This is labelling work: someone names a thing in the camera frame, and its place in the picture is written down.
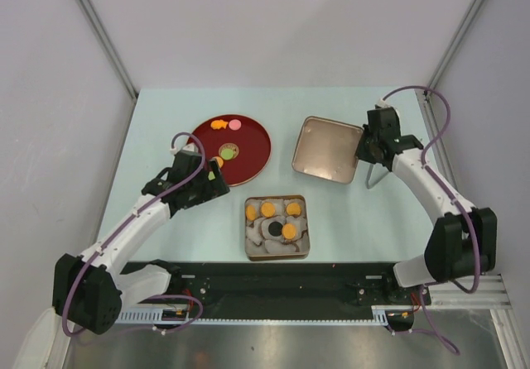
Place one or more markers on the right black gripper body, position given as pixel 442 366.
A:
pixel 366 149

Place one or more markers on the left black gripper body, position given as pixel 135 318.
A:
pixel 202 189

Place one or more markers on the metal tongs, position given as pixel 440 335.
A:
pixel 372 180

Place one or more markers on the round red plate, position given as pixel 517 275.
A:
pixel 251 145

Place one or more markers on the orange round cookie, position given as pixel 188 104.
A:
pixel 219 161
pixel 267 209
pixel 289 231
pixel 293 209
pixel 250 213

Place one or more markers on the gold tin lid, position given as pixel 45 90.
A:
pixel 326 149

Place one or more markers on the black round cookie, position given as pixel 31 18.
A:
pixel 274 229

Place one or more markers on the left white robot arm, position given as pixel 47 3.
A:
pixel 90 290

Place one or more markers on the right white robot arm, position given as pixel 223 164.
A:
pixel 463 241

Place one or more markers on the green round cookie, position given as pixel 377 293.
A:
pixel 227 154

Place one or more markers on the orange fish cookie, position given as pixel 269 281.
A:
pixel 218 124

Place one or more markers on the pink round cookie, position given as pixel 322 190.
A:
pixel 235 124

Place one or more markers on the gold square cookie tin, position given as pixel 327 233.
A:
pixel 260 246

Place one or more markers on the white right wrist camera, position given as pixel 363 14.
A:
pixel 381 104

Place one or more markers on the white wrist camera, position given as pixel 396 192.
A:
pixel 191 147
pixel 381 104

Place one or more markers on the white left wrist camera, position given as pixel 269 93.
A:
pixel 191 147

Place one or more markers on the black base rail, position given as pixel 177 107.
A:
pixel 292 291

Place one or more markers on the white cable duct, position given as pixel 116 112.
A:
pixel 156 315

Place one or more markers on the left aluminium frame post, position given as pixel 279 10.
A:
pixel 97 26

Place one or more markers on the aluminium frame post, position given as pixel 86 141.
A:
pixel 466 22
pixel 97 26

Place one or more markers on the right aluminium frame post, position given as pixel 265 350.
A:
pixel 466 22

